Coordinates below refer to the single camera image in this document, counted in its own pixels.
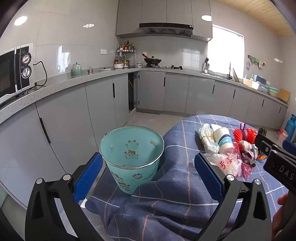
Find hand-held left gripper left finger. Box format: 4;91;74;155
25;152;109;241

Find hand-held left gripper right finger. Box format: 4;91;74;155
194;152;272;241

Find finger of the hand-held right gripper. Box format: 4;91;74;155
254;134;281;158
282;139;296;152

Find red mesh net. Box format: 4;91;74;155
232;128;258;145

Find white and blue paper cup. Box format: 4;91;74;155
212;127;234;154

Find teal cartoon print bin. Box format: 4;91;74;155
99;126;164;195

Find person's right hand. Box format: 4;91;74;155
272;194;292;240

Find white bucket red label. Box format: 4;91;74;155
277;129;289;143

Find crumpled silver wrapper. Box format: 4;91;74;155
239;140;258;168

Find blue gas cylinder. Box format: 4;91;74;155
286;114;296;138

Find clear red-printed plastic bag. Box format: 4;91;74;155
203;152;242;179

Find blue plaid tablecloth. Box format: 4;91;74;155
84;114;288;241

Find brown cardboard piece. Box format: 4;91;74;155
277;88;291;103

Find white plastic tray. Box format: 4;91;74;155
242;77;260;90

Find blue plastic container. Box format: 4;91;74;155
253;74;271;88

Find grey kitchen base cabinets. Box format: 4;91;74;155
0;67;289;209

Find green board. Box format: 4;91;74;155
0;185;7;207

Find bright window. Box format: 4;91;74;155
207;25;245;76

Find teal ceramic kettle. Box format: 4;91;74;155
70;62;83;77

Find black gas stove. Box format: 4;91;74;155
146;65;186;71

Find black wok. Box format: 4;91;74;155
142;53;162;65

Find silver microwave oven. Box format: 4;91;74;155
0;42;35;106

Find spice rack with bottles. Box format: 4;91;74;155
114;41;136;67

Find black range hood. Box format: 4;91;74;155
139;23;194;37

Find grey upper cabinets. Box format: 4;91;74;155
115;0;213;42

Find wall hooks with utensils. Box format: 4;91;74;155
247;55;266;69

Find black microwave cable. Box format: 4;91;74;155
32;61;48;88

